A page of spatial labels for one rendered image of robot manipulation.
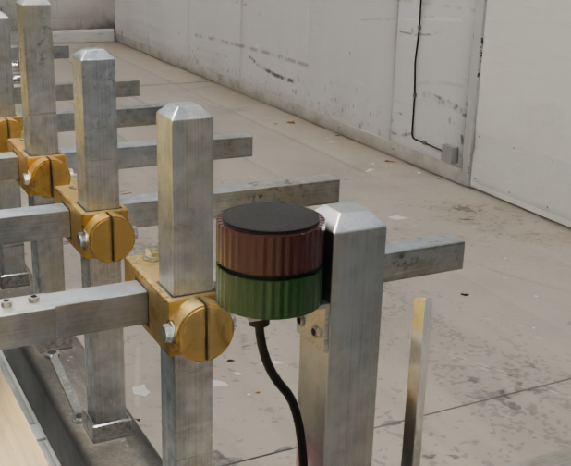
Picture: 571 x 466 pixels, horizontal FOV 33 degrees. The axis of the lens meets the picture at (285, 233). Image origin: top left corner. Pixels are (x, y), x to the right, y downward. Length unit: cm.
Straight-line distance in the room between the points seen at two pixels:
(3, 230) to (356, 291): 56
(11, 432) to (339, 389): 28
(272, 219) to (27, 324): 33
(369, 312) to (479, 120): 417
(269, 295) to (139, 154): 84
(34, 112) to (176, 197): 50
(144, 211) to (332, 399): 55
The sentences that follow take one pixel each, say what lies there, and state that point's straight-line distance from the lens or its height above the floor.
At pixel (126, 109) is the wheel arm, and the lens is 158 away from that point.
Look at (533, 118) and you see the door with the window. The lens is 442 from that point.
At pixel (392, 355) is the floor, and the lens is 294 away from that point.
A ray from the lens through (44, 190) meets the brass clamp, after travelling 123.
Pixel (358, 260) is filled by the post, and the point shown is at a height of 109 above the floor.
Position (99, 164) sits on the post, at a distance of 100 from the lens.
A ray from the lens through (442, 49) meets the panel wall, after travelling 492.
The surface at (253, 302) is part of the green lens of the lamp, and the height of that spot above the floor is 107.
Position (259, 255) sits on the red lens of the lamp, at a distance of 50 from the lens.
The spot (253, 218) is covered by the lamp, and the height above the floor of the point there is 111.
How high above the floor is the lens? 127
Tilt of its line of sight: 19 degrees down
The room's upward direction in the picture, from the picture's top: 2 degrees clockwise
